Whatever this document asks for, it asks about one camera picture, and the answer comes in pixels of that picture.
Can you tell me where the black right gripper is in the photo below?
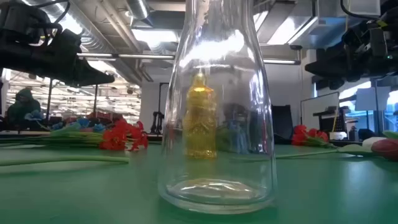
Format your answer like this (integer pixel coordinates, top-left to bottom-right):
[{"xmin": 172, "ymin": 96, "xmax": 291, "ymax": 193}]
[{"xmin": 304, "ymin": 19, "xmax": 398, "ymax": 91}]

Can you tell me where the person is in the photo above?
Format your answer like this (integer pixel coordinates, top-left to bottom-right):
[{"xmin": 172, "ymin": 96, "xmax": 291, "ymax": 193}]
[{"xmin": 6, "ymin": 88, "xmax": 43, "ymax": 130}]

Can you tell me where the black tripod stand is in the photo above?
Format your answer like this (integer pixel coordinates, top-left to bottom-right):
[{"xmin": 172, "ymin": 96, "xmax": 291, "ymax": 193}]
[{"xmin": 371, "ymin": 79, "xmax": 384, "ymax": 136}]

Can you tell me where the red poppy flower bunch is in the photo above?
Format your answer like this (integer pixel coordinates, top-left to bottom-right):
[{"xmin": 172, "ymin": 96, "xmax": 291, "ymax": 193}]
[
  {"xmin": 291, "ymin": 124, "xmax": 338, "ymax": 149},
  {"xmin": 0, "ymin": 119, "xmax": 149, "ymax": 153}
]

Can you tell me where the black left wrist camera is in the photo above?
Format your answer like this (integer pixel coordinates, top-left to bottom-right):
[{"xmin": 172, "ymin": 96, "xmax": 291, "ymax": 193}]
[{"xmin": 0, "ymin": 1, "xmax": 52, "ymax": 46}]

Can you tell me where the whiteboard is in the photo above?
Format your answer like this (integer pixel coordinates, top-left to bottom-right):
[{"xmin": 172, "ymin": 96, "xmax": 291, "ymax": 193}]
[{"xmin": 300, "ymin": 91, "xmax": 340, "ymax": 135}]

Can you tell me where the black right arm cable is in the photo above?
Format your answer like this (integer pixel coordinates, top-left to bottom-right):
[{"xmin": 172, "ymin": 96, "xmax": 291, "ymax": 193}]
[{"xmin": 340, "ymin": 0, "xmax": 382, "ymax": 21}]

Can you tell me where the black background gantry frame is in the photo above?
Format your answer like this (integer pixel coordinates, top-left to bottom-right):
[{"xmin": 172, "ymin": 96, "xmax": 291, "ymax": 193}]
[{"xmin": 46, "ymin": 77, "xmax": 99, "ymax": 123}]

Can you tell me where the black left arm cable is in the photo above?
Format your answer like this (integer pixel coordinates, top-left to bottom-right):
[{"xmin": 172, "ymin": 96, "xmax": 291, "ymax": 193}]
[{"xmin": 32, "ymin": 0, "xmax": 72, "ymax": 32}]

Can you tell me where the ceiling tube light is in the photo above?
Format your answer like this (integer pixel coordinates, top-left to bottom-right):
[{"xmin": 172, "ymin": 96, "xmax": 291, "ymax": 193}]
[
  {"xmin": 262, "ymin": 58, "xmax": 302, "ymax": 66},
  {"xmin": 76, "ymin": 52, "xmax": 175, "ymax": 61}
]

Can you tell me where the black wire rack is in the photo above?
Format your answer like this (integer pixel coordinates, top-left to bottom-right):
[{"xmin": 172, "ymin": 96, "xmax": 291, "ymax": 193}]
[{"xmin": 313, "ymin": 106, "xmax": 351, "ymax": 135}]

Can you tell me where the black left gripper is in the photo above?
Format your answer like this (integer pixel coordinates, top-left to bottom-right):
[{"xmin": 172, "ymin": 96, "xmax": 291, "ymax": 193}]
[{"xmin": 0, "ymin": 28, "xmax": 116, "ymax": 88}]

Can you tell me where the white tulip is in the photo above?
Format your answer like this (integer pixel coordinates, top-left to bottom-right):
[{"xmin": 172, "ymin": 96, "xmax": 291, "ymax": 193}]
[{"xmin": 275, "ymin": 136, "xmax": 389, "ymax": 160}]

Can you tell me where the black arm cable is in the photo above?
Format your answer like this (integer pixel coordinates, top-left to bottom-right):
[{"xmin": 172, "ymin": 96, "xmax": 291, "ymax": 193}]
[
  {"xmin": 340, "ymin": 0, "xmax": 382, "ymax": 21},
  {"xmin": 32, "ymin": 0, "xmax": 72, "ymax": 32}
]

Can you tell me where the white paper sheet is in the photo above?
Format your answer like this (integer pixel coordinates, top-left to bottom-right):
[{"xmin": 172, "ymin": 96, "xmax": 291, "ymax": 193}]
[{"xmin": 355, "ymin": 86, "xmax": 392, "ymax": 112}]

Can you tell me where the yellow glass vase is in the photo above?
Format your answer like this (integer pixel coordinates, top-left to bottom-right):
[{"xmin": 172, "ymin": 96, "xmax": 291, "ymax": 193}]
[{"xmin": 182, "ymin": 72, "xmax": 218, "ymax": 160}]

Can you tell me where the clear glass vase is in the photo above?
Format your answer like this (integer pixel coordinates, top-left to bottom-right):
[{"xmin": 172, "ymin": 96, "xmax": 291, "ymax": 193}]
[{"xmin": 157, "ymin": 0, "xmax": 278, "ymax": 215}]

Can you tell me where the black cabinet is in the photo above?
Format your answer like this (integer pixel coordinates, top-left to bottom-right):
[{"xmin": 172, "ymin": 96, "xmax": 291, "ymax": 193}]
[{"xmin": 272, "ymin": 105, "xmax": 295, "ymax": 144}]

